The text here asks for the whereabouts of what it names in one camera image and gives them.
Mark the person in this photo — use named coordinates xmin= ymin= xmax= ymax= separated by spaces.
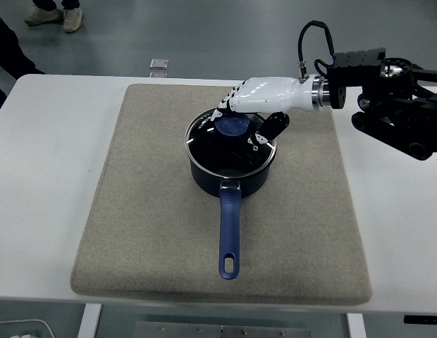
xmin=0 ymin=6 xmax=46 ymax=120
xmin=23 ymin=0 xmax=84 ymax=33

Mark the black flat bar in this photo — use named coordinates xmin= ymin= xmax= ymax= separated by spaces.
xmin=404 ymin=315 xmax=437 ymax=325

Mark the dark pot with blue handle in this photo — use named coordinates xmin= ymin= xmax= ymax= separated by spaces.
xmin=187 ymin=140 xmax=276 ymax=281

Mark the beige fabric mat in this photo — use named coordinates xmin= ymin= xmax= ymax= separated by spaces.
xmin=70 ymin=83 xmax=374 ymax=306

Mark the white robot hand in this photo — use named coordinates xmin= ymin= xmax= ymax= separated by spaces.
xmin=210 ymin=76 xmax=316 ymax=146

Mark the white table leg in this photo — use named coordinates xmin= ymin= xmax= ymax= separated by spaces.
xmin=77 ymin=303 xmax=103 ymax=338
xmin=346 ymin=312 xmax=367 ymax=338

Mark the grey metal plate with screws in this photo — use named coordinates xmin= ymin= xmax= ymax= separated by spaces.
xmin=133 ymin=320 xmax=311 ymax=338

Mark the white rounded tray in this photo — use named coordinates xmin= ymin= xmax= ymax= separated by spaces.
xmin=0 ymin=318 xmax=54 ymax=338

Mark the glass lid with blue knob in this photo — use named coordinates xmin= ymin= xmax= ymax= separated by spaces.
xmin=184 ymin=107 xmax=278 ymax=177

